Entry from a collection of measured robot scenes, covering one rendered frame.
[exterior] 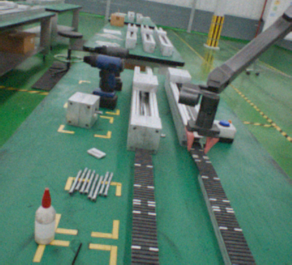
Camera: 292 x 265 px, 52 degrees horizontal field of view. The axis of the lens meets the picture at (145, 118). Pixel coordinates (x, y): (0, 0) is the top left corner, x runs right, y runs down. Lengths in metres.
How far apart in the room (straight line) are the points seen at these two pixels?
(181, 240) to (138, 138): 0.39
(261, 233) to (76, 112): 0.70
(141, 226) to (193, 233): 0.13
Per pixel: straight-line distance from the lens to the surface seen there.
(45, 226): 0.62
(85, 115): 1.09
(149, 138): 0.97
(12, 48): 4.73
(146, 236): 0.64
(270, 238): 0.81
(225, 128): 1.19
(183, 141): 1.12
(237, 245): 0.69
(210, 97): 0.96
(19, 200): 0.76
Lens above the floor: 1.25
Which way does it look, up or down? 22 degrees down
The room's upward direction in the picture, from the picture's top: 10 degrees clockwise
